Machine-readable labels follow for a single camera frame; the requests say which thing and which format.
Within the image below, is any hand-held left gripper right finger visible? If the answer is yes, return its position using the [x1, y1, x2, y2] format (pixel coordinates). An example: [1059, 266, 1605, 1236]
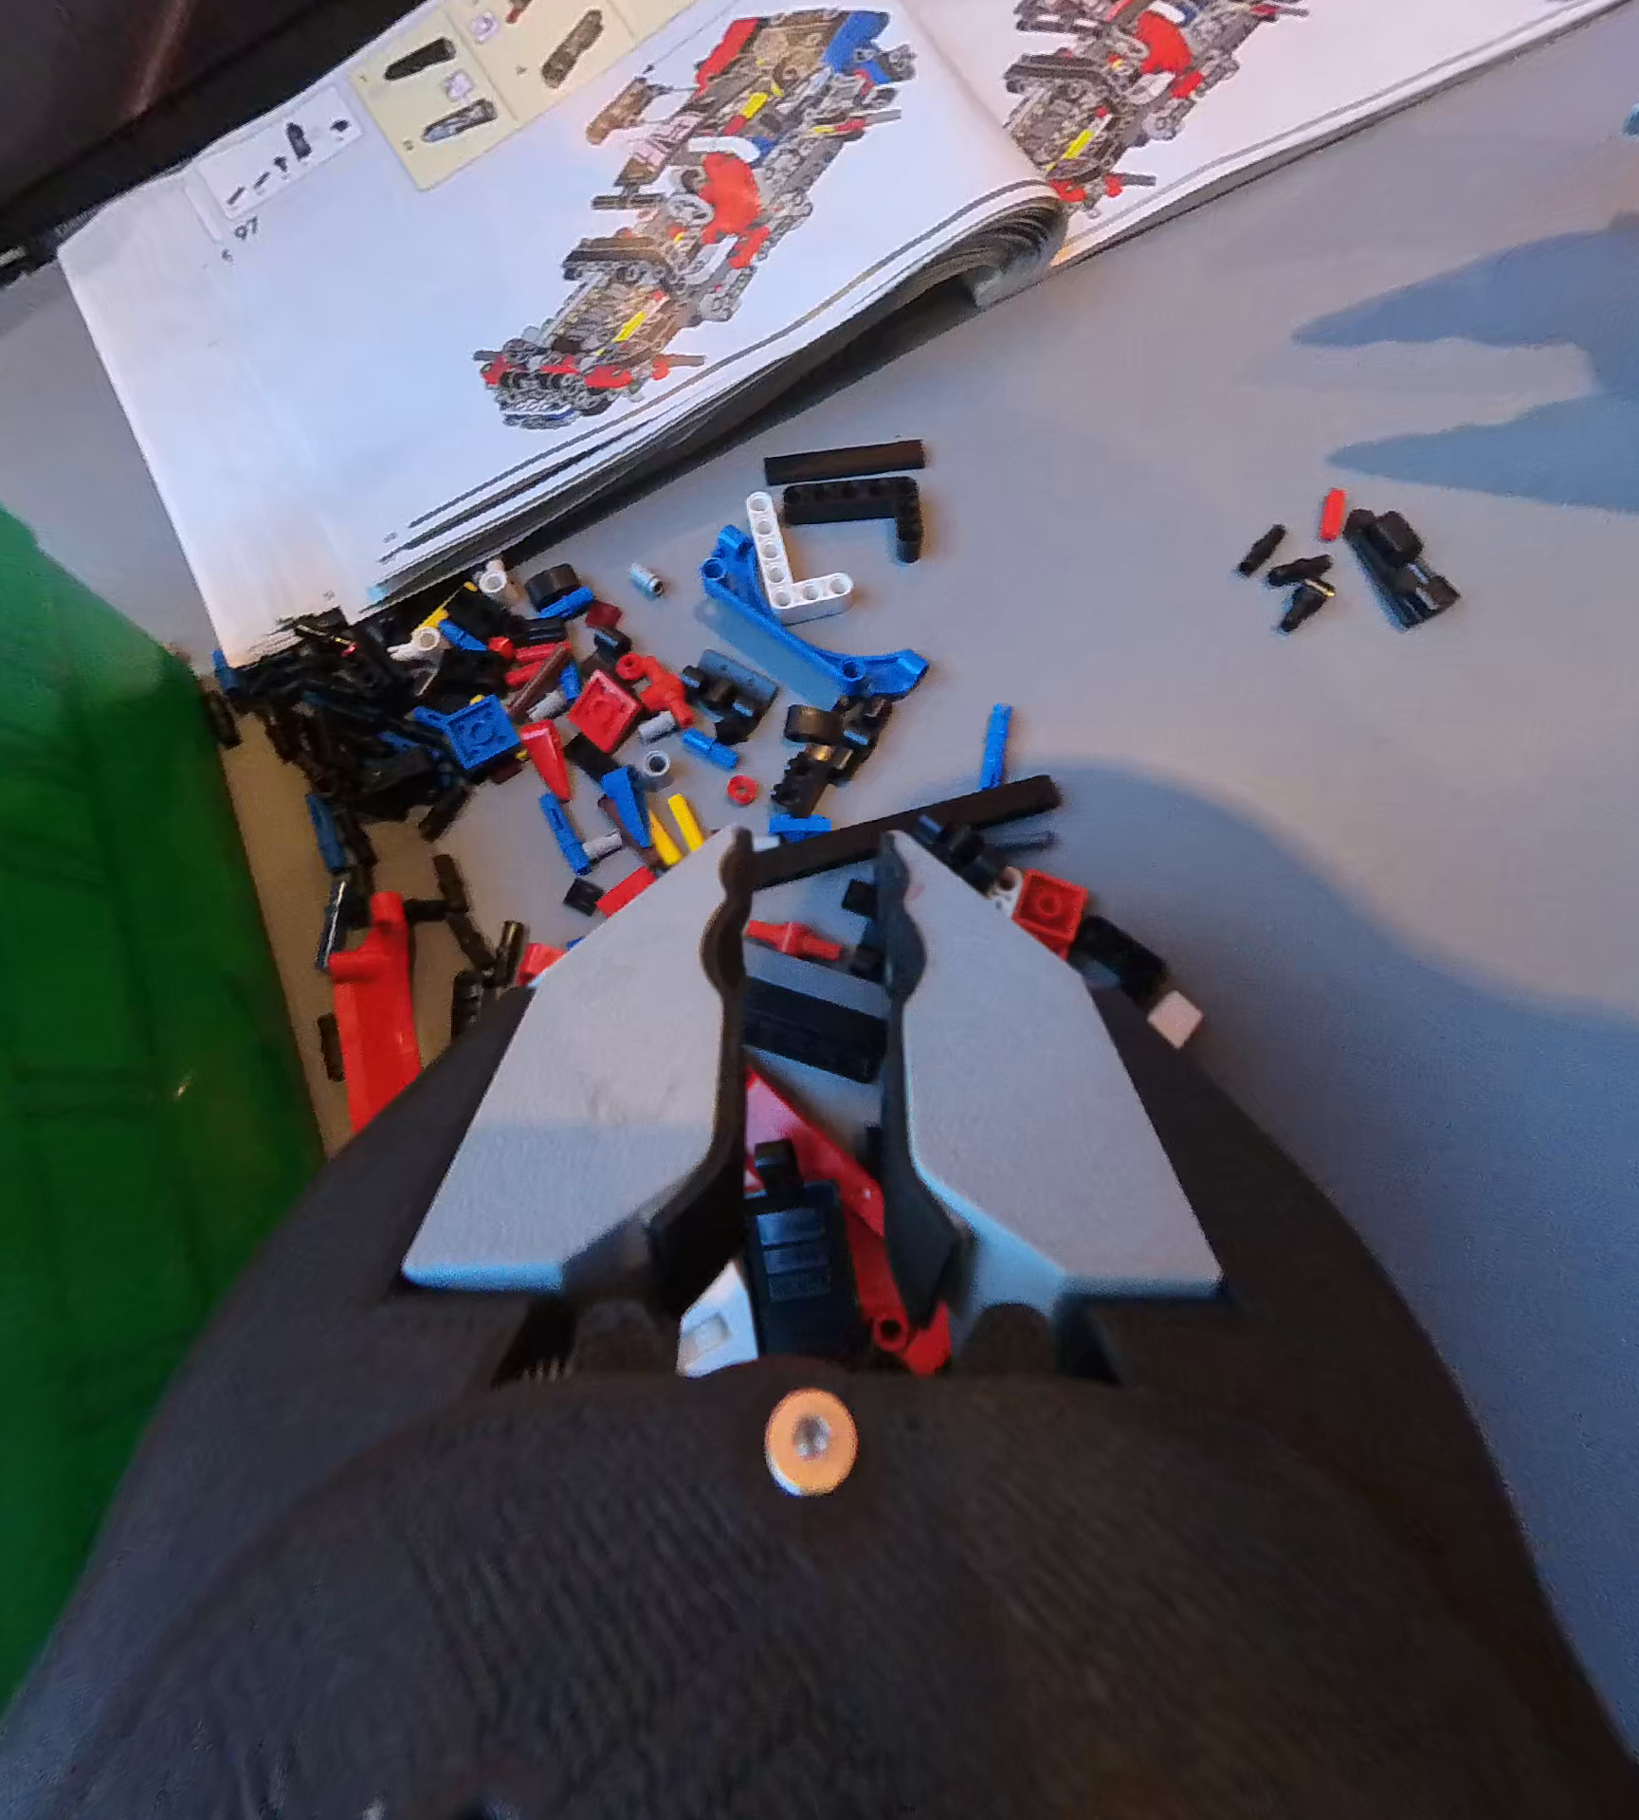
[873, 831, 1225, 1325]

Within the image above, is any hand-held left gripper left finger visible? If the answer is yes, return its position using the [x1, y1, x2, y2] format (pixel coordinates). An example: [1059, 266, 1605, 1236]
[398, 827, 759, 1318]

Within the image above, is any pile of small toy bricks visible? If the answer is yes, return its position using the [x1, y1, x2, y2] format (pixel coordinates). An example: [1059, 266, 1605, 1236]
[207, 554, 1208, 1382]

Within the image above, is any large green plastic bin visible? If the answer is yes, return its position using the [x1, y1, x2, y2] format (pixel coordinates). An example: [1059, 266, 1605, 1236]
[0, 432, 330, 1780]

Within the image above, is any white angled toy beam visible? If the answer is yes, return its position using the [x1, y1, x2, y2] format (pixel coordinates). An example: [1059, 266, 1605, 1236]
[744, 489, 856, 624]

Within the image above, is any black angled toy beam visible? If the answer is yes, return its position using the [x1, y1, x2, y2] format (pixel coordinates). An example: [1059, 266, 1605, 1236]
[780, 476, 926, 565]

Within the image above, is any black toy brick assembly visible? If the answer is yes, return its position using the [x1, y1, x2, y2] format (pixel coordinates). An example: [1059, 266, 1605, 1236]
[1343, 506, 1461, 631]

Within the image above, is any black flat toy tile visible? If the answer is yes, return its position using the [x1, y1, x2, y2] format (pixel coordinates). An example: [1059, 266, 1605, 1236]
[763, 438, 930, 489]

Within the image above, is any open building instruction booklet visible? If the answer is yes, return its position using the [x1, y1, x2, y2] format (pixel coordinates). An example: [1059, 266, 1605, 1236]
[57, 0, 1639, 664]

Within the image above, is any blue curved toy frame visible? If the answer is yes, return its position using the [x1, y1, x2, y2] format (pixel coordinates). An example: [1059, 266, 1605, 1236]
[700, 523, 930, 702]

